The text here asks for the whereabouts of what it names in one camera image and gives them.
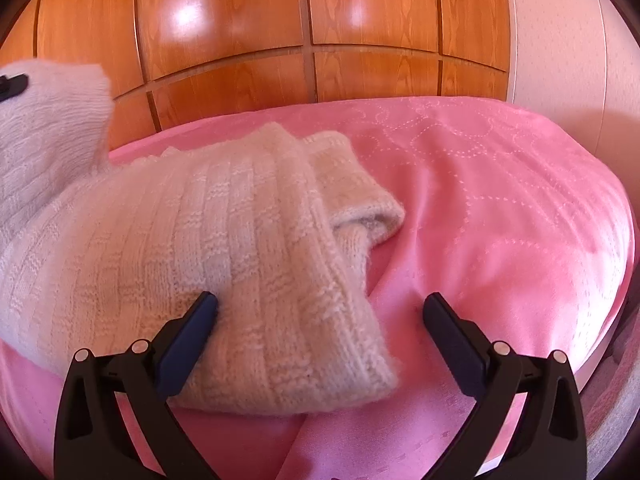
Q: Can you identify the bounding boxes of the white bed base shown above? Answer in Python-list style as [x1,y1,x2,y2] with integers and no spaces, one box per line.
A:
[575,240,640,468]

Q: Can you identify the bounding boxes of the white knit sweater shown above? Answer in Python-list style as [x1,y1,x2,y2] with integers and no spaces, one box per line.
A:
[0,59,407,416]

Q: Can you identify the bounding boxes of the wooden wardrobe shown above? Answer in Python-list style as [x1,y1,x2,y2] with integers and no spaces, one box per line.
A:
[0,0,513,153]

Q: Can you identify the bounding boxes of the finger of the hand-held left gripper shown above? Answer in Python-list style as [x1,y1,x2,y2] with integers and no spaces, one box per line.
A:
[0,73,29,105]

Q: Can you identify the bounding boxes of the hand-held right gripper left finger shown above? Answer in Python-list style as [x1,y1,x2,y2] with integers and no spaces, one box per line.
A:
[54,291,221,480]

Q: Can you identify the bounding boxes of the pink bedspread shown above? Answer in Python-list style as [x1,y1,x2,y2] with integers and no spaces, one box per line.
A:
[0,96,637,480]

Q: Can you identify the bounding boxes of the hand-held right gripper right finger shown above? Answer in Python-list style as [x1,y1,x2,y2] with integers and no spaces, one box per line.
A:
[422,293,589,480]

